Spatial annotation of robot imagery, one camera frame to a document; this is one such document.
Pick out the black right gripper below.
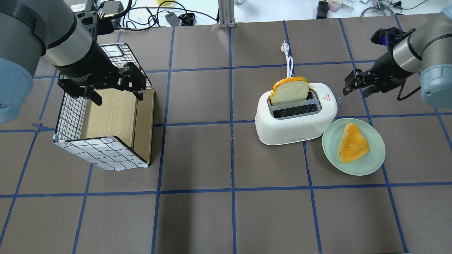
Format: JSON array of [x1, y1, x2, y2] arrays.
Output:
[[343, 53, 414, 98]]

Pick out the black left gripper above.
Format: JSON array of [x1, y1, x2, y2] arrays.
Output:
[[57, 46, 147, 106]]

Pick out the white two-slot toaster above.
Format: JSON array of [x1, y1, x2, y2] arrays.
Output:
[[255, 83, 338, 146]]

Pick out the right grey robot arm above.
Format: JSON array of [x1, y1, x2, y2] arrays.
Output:
[[343, 5, 452, 108]]

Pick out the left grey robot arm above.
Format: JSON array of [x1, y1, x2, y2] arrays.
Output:
[[0, 0, 147, 123]]

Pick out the toast slice in toaster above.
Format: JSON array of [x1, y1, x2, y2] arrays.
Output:
[[270, 77, 309, 105]]

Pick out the grid fabric wooden storage box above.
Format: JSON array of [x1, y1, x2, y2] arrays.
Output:
[[53, 43, 155, 171]]

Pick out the triangular orange bread piece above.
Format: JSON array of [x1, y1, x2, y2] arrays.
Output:
[[338, 123, 370, 164]]

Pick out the light green plate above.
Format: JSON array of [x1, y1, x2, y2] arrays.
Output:
[[322, 118, 386, 176]]

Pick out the black power adapter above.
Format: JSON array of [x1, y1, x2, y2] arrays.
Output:
[[165, 12, 182, 27]]

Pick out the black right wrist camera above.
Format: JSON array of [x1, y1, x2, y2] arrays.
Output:
[[371, 27, 416, 53]]

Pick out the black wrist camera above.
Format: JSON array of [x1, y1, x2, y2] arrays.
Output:
[[371, 27, 416, 53], [72, 0, 115, 39]]

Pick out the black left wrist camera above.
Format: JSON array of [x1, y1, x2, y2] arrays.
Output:
[[72, 0, 115, 39]]

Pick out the black cables on desk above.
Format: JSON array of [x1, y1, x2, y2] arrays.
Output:
[[95, 0, 219, 31]]

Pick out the white toaster power cable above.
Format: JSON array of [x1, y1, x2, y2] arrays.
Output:
[[280, 41, 295, 78]]

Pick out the aluminium frame post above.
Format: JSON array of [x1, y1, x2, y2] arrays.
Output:
[[218, 0, 236, 28]]

